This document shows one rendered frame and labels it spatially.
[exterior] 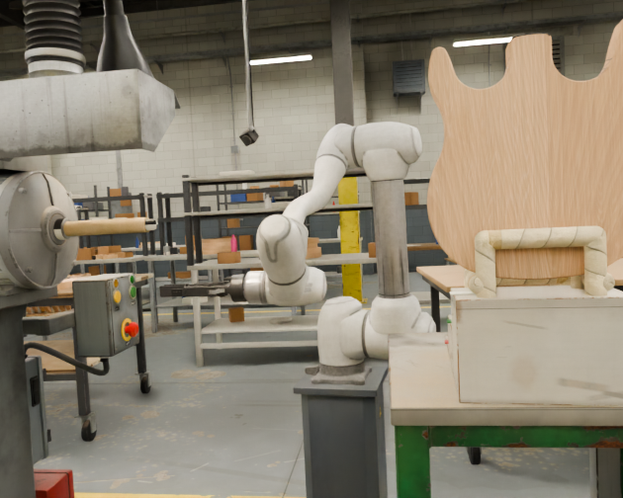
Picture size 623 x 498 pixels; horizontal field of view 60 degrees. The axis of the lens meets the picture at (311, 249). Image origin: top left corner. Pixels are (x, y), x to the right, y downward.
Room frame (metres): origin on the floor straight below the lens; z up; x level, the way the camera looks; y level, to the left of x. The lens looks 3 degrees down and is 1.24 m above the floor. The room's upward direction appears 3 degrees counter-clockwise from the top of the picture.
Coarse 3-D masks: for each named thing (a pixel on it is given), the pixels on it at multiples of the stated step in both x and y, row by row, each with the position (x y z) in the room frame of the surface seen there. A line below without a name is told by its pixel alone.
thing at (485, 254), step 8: (480, 248) 0.88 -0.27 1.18; (488, 248) 0.88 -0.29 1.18; (480, 256) 0.88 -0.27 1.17; (488, 256) 0.88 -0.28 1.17; (480, 264) 0.88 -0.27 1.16; (488, 264) 0.88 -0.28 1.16; (480, 272) 0.88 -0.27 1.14; (488, 272) 0.88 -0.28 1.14; (488, 280) 0.88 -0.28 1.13; (488, 288) 0.88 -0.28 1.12; (480, 296) 0.88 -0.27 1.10; (488, 296) 0.88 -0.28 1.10
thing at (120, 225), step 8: (64, 224) 1.16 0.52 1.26; (72, 224) 1.15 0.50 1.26; (80, 224) 1.15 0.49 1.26; (88, 224) 1.15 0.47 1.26; (96, 224) 1.14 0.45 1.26; (104, 224) 1.14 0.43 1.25; (112, 224) 1.14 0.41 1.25; (120, 224) 1.14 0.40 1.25; (128, 224) 1.13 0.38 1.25; (136, 224) 1.13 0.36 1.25; (144, 224) 1.13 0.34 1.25; (64, 232) 1.16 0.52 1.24; (72, 232) 1.15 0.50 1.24; (80, 232) 1.15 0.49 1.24; (88, 232) 1.15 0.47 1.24; (96, 232) 1.15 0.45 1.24; (104, 232) 1.15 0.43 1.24; (112, 232) 1.15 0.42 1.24; (120, 232) 1.14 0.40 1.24; (128, 232) 1.14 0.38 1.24; (136, 232) 1.14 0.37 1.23
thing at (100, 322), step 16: (80, 288) 1.37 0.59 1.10; (96, 288) 1.36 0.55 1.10; (112, 288) 1.38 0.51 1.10; (128, 288) 1.46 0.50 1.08; (80, 304) 1.37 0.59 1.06; (96, 304) 1.36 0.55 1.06; (112, 304) 1.37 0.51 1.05; (128, 304) 1.46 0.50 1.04; (80, 320) 1.37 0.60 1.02; (96, 320) 1.37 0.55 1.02; (112, 320) 1.37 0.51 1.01; (128, 320) 1.44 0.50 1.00; (80, 336) 1.37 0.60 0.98; (96, 336) 1.37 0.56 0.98; (112, 336) 1.37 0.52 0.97; (128, 336) 1.44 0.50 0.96; (48, 352) 1.37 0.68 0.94; (80, 352) 1.37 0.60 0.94; (96, 352) 1.37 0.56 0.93; (112, 352) 1.36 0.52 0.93; (80, 368) 1.39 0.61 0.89
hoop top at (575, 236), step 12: (528, 228) 0.88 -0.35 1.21; (540, 228) 0.87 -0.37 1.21; (552, 228) 0.87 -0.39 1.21; (564, 228) 0.86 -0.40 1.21; (576, 228) 0.86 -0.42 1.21; (588, 228) 0.85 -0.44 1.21; (600, 228) 0.85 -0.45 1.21; (480, 240) 0.88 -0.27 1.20; (492, 240) 0.87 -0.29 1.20; (504, 240) 0.87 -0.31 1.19; (516, 240) 0.87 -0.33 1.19; (528, 240) 0.86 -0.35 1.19; (540, 240) 0.86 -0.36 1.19; (552, 240) 0.86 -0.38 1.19; (564, 240) 0.85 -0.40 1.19; (576, 240) 0.85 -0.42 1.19; (588, 240) 0.85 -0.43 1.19
